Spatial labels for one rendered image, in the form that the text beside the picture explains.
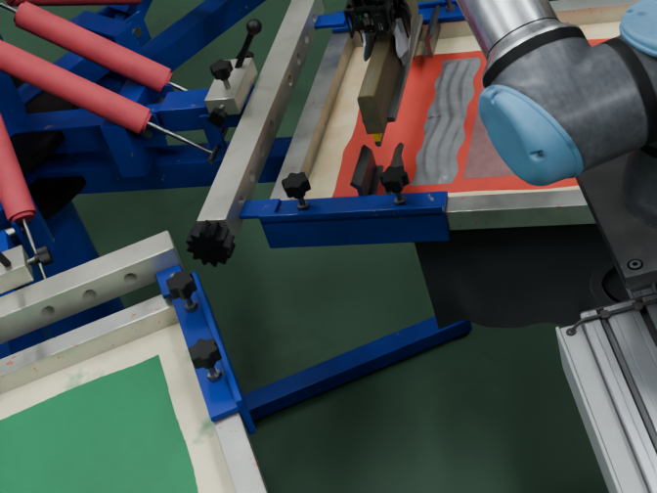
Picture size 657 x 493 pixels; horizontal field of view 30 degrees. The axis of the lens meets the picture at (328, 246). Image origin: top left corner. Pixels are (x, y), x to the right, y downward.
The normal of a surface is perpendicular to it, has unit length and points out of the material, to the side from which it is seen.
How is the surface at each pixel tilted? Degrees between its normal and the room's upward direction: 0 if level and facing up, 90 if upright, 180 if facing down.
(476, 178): 0
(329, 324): 0
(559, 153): 82
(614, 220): 0
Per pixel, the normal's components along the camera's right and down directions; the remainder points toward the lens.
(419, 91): -0.25, -0.73
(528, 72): -0.49, -0.07
